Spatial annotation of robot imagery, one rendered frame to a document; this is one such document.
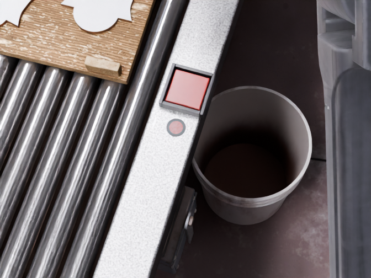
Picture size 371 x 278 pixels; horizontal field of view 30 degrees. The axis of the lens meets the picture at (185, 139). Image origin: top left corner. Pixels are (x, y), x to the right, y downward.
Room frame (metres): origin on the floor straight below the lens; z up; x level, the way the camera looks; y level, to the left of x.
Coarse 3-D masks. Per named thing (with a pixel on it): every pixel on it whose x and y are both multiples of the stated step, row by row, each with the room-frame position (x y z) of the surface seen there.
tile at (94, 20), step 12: (72, 0) 0.64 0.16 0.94; (84, 0) 0.64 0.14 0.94; (96, 0) 0.64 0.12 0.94; (108, 0) 0.64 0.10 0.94; (120, 0) 0.63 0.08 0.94; (132, 0) 0.63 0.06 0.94; (84, 12) 0.62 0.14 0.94; (96, 12) 0.62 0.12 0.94; (108, 12) 0.61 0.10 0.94; (120, 12) 0.61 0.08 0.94; (84, 24) 0.59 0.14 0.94; (96, 24) 0.59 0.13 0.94; (108, 24) 0.59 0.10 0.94
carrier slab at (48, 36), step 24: (48, 0) 0.66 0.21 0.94; (144, 0) 0.63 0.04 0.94; (24, 24) 0.61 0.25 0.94; (48, 24) 0.61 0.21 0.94; (72, 24) 0.60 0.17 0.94; (120, 24) 0.59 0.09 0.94; (144, 24) 0.59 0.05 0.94; (0, 48) 0.57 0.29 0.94; (24, 48) 0.57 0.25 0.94; (48, 48) 0.56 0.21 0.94; (72, 48) 0.56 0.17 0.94; (96, 48) 0.55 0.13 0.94; (120, 48) 0.55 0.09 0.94; (96, 72) 0.51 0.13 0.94
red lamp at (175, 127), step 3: (171, 123) 0.41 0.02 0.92; (174, 123) 0.41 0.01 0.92; (177, 123) 0.41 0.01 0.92; (180, 123) 0.41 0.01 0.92; (171, 126) 0.40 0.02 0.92; (174, 126) 0.40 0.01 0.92; (177, 126) 0.40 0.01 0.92; (180, 126) 0.40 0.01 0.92; (171, 129) 0.40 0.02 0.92; (174, 129) 0.40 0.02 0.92; (177, 129) 0.40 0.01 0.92; (180, 129) 0.40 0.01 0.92; (174, 132) 0.39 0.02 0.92; (177, 132) 0.39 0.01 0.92
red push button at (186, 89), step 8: (176, 72) 0.49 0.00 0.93; (184, 72) 0.49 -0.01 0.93; (176, 80) 0.48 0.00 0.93; (184, 80) 0.48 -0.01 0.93; (192, 80) 0.47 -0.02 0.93; (200, 80) 0.47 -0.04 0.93; (208, 80) 0.47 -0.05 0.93; (176, 88) 0.46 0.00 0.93; (184, 88) 0.46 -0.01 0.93; (192, 88) 0.46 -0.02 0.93; (200, 88) 0.46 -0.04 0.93; (168, 96) 0.45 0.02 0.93; (176, 96) 0.45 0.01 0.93; (184, 96) 0.45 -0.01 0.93; (192, 96) 0.45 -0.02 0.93; (200, 96) 0.44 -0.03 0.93; (184, 104) 0.43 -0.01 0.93; (192, 104) 0.43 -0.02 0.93; (200, 104) 0.43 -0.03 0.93
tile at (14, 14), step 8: (0, 0) 0.66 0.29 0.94; (8, 0) 0.66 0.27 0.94; (16, 0) 0.66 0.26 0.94; (24, 0) 0.66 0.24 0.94; (32, 0) 0.66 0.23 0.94; (0, 8) 0.65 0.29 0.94; (8, 8) 0.64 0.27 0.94; (16, 8) 0.64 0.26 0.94; (24, 8) 0.64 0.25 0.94; (0, 16) 0.63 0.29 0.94; (8, 16) 0.63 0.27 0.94; (16, 16) 0.63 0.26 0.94; (0, 24) 0.62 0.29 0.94; (16, 24) 0.61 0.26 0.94
